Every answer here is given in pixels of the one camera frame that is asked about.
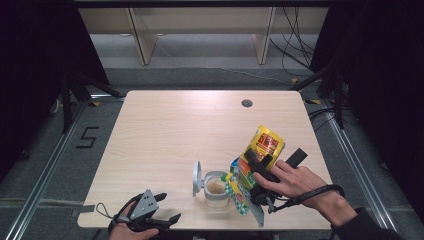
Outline light wooden shelf unit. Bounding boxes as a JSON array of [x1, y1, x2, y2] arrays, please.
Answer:
[[78, 6, 330, 66]]

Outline bundle of black cables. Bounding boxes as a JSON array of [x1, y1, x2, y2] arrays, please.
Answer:
[[269, 6, 317, 78]]

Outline person's left hand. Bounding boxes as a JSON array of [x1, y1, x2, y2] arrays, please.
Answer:
[[108, 200, 160, 240]]

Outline black metal stand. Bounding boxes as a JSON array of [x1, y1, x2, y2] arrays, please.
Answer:
[[289, 62, 346, 130], [60, 70, 123, 135]]

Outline black curtain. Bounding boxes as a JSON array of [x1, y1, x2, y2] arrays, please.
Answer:
[[0, 0, 112, 183], [309, 0, 424, 218]]

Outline clear jar with grey lid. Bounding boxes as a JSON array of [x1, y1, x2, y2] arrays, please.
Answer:
[[192, 160, 232, 210]]

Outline yellow spouted seasoning pouch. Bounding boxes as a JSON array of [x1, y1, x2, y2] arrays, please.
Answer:
[[221, 124, 287, 217]]

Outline thin black cord loop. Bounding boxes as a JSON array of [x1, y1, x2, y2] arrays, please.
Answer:
[[95, 202, 116, 220]]

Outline aluminium floor rail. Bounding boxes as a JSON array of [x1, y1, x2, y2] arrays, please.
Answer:
[[3, 99, 88, 240], [320, 99, 398, 232]]

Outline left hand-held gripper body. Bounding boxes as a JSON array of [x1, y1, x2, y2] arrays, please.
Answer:
[[114, 188, 170, 233]]

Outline black floor cables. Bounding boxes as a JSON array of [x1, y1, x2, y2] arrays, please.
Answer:
[[307, 105, 338, 133]]

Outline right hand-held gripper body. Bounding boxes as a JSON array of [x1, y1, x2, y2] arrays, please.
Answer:
[[244, 162, 282, 229]]

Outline black wrist strap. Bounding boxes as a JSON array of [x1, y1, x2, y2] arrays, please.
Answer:
[[107, 192, 144, 235], [266, 183, 346, 215]]

